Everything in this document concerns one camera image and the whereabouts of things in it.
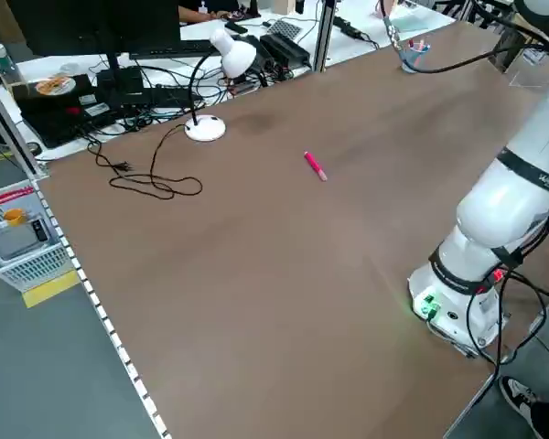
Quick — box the clear acrylic storage rack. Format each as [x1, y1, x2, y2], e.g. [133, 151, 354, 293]
[502, 43, 549, 89]

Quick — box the pink marker white cap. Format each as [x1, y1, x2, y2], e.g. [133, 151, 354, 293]
[304, 150, 328, 182]

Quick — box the white desk lamp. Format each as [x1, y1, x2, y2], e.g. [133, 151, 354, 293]
[184, 27, 258, 142]

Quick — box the black power supply unit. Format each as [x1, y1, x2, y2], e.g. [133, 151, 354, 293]
[258, 32, 313, 70]

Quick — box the checkerboard calibration plate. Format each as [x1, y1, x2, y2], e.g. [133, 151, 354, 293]
[267, 17, 304, 41]

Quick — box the black keyboard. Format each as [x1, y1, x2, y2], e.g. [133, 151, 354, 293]
[128, 39, 217, 59]

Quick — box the black power adapter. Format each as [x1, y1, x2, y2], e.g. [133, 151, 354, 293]
[333, 16, 363, 40]

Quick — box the clear plastic pen cup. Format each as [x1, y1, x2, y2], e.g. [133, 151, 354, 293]
[400, 38, 432, 74]

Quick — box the person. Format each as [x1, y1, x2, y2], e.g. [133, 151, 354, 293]
[178, 3, 243, 24]

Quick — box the pale teal board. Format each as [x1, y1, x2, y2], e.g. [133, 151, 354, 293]
[387, 13, 434, 34]

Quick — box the black flat case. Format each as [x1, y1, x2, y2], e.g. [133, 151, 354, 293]
[15, 72, 124, 150]

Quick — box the white plastic basket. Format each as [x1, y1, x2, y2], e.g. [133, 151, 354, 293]
[0, 179, 73, 293]

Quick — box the orange disc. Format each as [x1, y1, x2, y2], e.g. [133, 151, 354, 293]
[33, 76, 78, 96]

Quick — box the grey scale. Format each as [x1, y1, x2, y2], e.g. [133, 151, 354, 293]
[0, 223, 51, 262]

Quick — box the black computer monitor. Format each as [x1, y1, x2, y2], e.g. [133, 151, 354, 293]
[6, 0, 182, 100]

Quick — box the person's foot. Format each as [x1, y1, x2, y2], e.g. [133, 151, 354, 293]
[498, 375, 549, 439]

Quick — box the clear plastic bottle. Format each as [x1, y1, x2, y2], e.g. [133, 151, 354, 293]
[0, 43, 20, 88]

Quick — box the black lamp cord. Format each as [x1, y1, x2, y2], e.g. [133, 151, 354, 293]
[87, 123, 203, 201]

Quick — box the aluminium divider post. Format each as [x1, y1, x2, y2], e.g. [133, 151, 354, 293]
[311, 0, 339, 74]

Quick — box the white slotted cable strip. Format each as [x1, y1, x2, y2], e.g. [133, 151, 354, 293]
[30, 177, 173, 439]

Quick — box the aluminium frame post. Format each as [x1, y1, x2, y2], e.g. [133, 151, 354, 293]
[0, 72, 51, 178]

